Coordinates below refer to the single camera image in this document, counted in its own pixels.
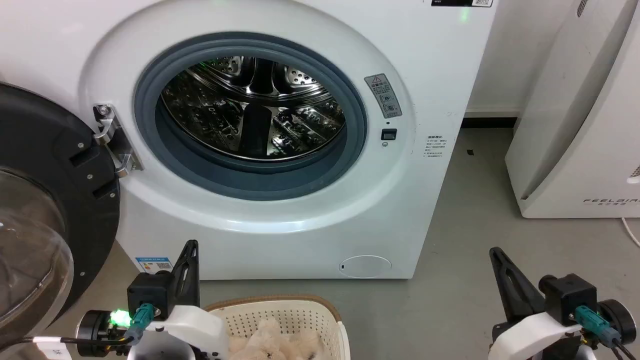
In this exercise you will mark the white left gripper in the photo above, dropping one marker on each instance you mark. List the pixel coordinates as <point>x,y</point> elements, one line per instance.
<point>190,332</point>

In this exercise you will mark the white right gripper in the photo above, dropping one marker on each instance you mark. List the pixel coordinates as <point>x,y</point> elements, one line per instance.
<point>535,340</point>

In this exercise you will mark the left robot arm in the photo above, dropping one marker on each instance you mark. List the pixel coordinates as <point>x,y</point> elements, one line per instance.
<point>97,332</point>

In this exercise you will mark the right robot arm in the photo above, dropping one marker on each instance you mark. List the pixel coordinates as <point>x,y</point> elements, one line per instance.
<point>619,320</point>

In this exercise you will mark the cream fluffy plush fabric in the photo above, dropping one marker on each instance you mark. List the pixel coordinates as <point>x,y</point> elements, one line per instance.
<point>272,345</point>

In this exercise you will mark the silver metal door hinge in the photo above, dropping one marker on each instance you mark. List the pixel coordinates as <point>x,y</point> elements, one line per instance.
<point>114,137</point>

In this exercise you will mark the stainless steel washing machine drum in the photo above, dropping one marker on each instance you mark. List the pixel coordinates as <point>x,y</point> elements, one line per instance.
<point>220,110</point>

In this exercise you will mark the black round washer door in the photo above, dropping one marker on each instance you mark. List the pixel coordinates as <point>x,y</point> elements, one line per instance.
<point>45,150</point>

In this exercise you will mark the blue energy label sticker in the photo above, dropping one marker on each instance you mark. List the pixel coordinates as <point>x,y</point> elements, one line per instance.
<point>154,264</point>

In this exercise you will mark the grey rubber door gasket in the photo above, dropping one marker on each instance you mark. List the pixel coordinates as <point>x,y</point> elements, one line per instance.
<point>250,177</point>

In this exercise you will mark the cream plastic laundry basket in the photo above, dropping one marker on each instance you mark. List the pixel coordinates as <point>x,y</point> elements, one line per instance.
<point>295,315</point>

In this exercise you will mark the white front-load washing machine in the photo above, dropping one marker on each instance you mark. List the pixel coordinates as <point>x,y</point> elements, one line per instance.
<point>310,240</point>

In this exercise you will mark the oval filter cover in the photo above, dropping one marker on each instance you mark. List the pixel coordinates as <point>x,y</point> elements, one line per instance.
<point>365,266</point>

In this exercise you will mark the small text sticker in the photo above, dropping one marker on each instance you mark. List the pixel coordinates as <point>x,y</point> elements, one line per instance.
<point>436,146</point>

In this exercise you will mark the black baseboard strip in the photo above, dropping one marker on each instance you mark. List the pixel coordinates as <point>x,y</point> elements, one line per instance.
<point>490,122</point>

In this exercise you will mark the white air purifier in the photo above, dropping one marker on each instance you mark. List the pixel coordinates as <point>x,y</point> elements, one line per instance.
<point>585,125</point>

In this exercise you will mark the black door latch slot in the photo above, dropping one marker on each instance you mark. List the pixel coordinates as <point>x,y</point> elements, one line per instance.
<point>389,134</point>

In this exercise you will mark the grey warning sticker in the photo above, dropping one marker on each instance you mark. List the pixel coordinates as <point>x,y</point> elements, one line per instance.
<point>384,95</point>

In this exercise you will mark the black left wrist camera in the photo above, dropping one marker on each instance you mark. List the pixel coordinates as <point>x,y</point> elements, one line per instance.
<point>149,290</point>

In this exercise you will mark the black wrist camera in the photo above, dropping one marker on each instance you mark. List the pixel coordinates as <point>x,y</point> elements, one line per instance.
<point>570,297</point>
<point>149,290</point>

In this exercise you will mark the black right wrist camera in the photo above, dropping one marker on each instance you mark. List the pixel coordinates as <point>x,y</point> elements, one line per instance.
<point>570,297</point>

